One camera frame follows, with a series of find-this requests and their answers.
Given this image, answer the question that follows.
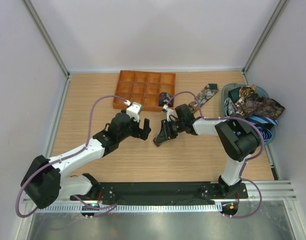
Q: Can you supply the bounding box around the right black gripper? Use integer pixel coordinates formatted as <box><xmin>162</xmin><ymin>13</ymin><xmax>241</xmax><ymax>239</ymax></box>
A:
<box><xmin>156</xmin><ymin>118</ymin><xmax>185</xmax><ymax>143</ymax></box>

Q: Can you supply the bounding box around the brown floral tie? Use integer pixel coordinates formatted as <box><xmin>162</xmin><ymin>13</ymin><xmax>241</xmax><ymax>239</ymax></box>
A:
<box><xmin>188</xmin><ymin>83</ymin><xmax>220</xmax><ymax>114</ymax></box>

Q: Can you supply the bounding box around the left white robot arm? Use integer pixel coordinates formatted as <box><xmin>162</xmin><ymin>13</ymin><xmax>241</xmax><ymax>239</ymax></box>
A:
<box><xmin>20</xmin><ymin>110</ymin><xmax>151</xmax><ymax>209</ymax></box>

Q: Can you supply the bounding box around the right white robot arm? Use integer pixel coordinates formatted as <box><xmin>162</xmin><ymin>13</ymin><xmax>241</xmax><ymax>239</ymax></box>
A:
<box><xmin>153</xmin><ymin>104</ymin><xmax>264</xmax><ymax>198</ymax></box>

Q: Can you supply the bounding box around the rolled dark floral tie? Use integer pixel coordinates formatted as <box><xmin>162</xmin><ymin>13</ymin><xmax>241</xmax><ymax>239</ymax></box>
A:
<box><xmin>158</xmin><ymin>91</ymin><xmax>174</xmax><ymax>108</ymax></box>

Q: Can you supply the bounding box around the orange compartment tray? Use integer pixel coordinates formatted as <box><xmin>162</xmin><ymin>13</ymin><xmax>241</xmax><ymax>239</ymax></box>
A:
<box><xmin>115</xmin><ymin>70</ymin><xmax>176</xmax><ymax>112</ymax></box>

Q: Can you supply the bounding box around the grey patterned tie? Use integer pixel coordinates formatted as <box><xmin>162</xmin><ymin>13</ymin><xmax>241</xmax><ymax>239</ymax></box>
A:
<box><xmin>224</xmin><ymin>97</ymin><xmax>243</xmax><ymax>117</ymax></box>

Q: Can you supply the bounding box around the teal plastic basket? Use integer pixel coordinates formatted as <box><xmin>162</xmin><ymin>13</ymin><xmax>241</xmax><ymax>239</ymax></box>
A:
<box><xmin>221</xmin><ymin>83</ymin><xmax>285</xmax><ymax>145</ymax></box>

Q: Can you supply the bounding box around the dark green tie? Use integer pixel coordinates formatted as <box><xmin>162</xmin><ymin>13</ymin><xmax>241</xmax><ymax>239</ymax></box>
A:
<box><xmin>228</xmin><ymin>87</ymin><xmax>241</xmax><ymax>103</ymax></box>

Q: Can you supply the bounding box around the gold patterned tie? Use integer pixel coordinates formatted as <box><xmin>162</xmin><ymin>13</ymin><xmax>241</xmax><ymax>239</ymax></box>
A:
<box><xmin>236</xmin><ymin>84</ymin><xmax>257</xmax><ymax>103</ymax></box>

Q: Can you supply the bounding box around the dark brown paisley tie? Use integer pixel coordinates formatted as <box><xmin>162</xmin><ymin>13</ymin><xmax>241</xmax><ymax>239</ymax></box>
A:
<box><xmin>236</xmin><ymin>97</ymin><xmax>285</xmax><ymax>120</ymax></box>

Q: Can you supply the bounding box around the blue striped tie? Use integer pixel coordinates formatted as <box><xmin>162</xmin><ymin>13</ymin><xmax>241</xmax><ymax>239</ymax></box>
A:
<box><xmin>245</xmin><ymin>115</ymin><xmax>279</xmax><ymax>142</ymax></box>

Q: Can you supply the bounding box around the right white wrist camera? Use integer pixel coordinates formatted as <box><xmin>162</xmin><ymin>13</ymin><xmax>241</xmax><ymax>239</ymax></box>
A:
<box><xmin>162</xmin><ymin>104</ymin><xmax>178</xmax><ymax>122</ymax></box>

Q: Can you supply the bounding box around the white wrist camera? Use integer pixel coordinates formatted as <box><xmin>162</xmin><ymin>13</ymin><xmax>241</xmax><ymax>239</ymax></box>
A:
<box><xmin>162</xmin><ymin>104</ymin><xmax>178</xmax><ymax>122</ymax></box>
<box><xmin>124</xmin><ymin>100</ymin><xmax>143</xmax><ymax>123</ymax></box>

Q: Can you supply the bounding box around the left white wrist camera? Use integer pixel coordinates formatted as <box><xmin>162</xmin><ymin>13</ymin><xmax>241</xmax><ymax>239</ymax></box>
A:
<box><xmin>124</xmin><ymin>100</ymin><xmax>143</xmax><ymax>123</ymax></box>

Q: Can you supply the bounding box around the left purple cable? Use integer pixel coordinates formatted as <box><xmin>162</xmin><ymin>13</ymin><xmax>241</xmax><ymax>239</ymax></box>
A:
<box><xmin>15</xmin><ymin>95</ymin><xmax>131</xmax><ymax>218</ymax></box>

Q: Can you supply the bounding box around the purple cable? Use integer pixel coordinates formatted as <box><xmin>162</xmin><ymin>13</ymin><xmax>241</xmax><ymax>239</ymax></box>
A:
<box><xmin>15</xmin><ymin>95</ymin><xmax>131</xmax><ymax>218</ymax></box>
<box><xmin>162</xmin><ymin>91</ymin><xmax>266</xmax><ymax>220</ymax></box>

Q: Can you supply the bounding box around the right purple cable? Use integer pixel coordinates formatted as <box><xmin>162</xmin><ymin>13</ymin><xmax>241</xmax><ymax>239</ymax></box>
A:
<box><xmin>162</xmin><ymin>91</ymin><xmax>266</xmax><ymax>220</ymax></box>

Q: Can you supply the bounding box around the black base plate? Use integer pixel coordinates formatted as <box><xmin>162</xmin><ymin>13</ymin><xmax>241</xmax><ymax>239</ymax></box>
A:
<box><xmin>78</xmin><ymin>181</ymin><xmax>249</xmax><ymax>206</ymax></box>

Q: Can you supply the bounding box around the white slotted cable duct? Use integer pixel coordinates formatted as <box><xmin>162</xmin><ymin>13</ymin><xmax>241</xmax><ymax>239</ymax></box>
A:
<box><xmin>36</xmin><ymin>202</ymin><xmax>222</xmax><ymax>214</ymax></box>

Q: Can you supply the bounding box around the aluminium frame rail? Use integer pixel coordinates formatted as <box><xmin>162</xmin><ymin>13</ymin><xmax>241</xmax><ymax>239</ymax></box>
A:
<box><xmin>244</xmin><ymin>180</ymin><xmax>297</xmax><ymax>201</ymax></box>

